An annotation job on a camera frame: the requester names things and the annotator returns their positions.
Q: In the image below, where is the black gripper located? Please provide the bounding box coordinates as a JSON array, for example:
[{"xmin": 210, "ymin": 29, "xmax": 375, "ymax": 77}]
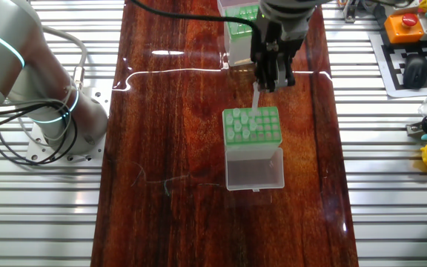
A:
[{"xmin": 250, "ymin": 21, "xmax": 304, "ymax": 93}]

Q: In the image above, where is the low green rack tip box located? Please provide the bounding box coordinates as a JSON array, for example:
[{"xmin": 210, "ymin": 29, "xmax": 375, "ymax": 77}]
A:
[{"xmin": 216, "ymin": 0, "xmax": 259, "ymax": 67}]

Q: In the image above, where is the tall translucent green tip box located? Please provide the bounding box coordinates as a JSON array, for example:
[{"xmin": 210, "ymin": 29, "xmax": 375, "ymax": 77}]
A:
[{"xmin": 222, "ymin": 106, "xmax": 285, "ymax": 193}]

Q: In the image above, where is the yellow button box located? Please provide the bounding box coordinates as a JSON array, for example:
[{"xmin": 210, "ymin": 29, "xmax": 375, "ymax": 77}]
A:
[{"xmin": 383, "ymin": 13, "xmax": 426, "ymax": 45}]

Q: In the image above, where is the black computer mouse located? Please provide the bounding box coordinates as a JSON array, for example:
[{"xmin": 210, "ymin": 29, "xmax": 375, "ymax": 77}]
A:
[{"xmin": 402, "ymin": 53, "xmax": 427, "ymax": 90}]

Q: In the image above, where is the red emergency stop button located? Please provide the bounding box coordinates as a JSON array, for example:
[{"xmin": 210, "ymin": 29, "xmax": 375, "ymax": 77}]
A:
[{"xmin": 401, "ymin": 13, "xmax": 419, "ymax": 29}]

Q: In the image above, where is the glossy brown wooden board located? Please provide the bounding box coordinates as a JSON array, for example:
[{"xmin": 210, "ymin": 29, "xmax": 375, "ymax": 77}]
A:
[{"xmin": 90, "ymin": 0, "xmax": 360, "ymax": 267}]

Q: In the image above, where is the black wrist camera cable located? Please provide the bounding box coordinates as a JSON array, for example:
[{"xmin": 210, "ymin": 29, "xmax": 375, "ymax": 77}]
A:
[{"xmin": 129, "ymin": 0, "xmax": 261, "ymax": 33}]

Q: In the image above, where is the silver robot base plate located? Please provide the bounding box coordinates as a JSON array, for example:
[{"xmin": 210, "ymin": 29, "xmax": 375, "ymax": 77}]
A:
[{"xmin": 26, "ymin": 87, "xmax": 113, "ymax": 166}]

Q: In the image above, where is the grey cable with metal plug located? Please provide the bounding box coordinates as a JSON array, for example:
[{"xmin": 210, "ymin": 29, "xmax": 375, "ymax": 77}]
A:
[{"xmin": 39, "ymin": 24, "xmax": 88, "ymax": 90}]

